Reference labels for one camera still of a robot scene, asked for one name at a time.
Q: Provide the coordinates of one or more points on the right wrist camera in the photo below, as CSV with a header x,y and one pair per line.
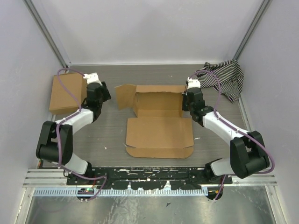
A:
x,y
192,83

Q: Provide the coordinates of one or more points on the right aluminium corner post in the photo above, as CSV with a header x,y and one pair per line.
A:
x,y
253,25

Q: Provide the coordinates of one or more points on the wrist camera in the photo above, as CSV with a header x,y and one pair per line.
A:
x,y
192,83
92,78

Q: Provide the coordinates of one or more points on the brown cardboard box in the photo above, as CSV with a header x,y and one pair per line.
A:
x,y
159,129
61,102

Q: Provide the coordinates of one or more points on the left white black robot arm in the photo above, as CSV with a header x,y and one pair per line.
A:
x,y
55,142

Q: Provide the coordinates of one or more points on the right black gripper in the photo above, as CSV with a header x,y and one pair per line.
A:
x,y
185,97

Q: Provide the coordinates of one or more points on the aluminium front rail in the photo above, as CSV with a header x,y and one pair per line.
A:
x,y
51,177

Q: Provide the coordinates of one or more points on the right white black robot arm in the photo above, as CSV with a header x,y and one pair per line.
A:
x,y
247,153

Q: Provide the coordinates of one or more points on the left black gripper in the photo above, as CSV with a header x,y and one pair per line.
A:
x,y
104,89

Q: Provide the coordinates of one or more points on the left aluminium corner post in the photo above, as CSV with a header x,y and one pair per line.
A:
x,y
45,31

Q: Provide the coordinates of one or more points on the white slotted cable duct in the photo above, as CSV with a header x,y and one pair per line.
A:
x,y
89,192

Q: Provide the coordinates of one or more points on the aluminium corner post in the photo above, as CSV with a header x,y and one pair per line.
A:
x,y
253,25
45,31

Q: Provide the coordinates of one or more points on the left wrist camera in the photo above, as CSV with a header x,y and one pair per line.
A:
x,y
92,78

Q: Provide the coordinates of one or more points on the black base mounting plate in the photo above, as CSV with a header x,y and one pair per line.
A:
x,y
146,178

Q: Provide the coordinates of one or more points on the black white striped cloth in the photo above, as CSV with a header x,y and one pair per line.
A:
x,y
226,77

